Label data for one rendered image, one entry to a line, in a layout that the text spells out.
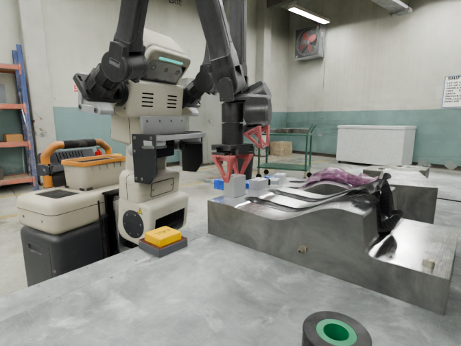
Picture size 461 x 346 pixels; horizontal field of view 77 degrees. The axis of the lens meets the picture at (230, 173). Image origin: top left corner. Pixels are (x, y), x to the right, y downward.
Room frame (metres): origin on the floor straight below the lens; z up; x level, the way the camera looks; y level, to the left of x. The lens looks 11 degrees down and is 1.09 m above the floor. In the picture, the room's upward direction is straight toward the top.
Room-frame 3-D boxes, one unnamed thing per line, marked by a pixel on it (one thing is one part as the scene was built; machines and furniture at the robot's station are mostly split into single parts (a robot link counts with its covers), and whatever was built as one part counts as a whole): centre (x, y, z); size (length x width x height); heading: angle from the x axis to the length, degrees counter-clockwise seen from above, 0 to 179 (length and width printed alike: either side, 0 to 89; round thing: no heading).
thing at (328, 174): (0.98, -0.38, 0.90); 0.26 x 0.18 x 0.08; 67
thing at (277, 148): (8.96, -1.56, 0.20); 0.63 x 0.44 x 0.40; 132
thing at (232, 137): (0.77, -0.01, 1.05); 0.10 x 0.07 x 0.07; 140
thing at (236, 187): (0.79, 0.02, 0.92); 0.13 x 0.05 x 0.05; 50
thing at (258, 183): (0.87, -0.05, 0.89); 0.13 x 0.05 x 0.05; 50
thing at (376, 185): (0.67, -0.21, 0.92); 0.35 x 0.16 x 0.09; 50
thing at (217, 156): (0.76, 0.00, 0.97); 0.07 x 0.07 x 0.09; 50
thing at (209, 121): (6.90, 0.66, 0.98); 1.00 x 0.47 x 1.95; 132
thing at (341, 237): (0.65, -0.22, 0.87); 0.50 x 0.26 x 0.14; 50
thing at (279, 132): (5.33, -1.02, 0.50); 0.98 x 0.55 x 1.01; 67
